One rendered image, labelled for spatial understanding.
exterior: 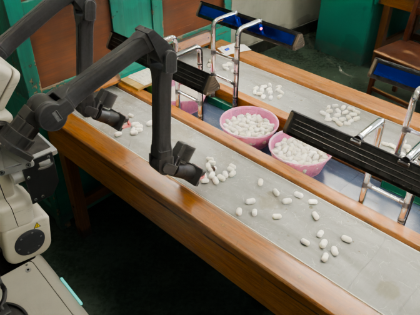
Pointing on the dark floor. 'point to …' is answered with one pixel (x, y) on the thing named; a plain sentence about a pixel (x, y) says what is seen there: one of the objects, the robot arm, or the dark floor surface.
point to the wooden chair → (400, 55)
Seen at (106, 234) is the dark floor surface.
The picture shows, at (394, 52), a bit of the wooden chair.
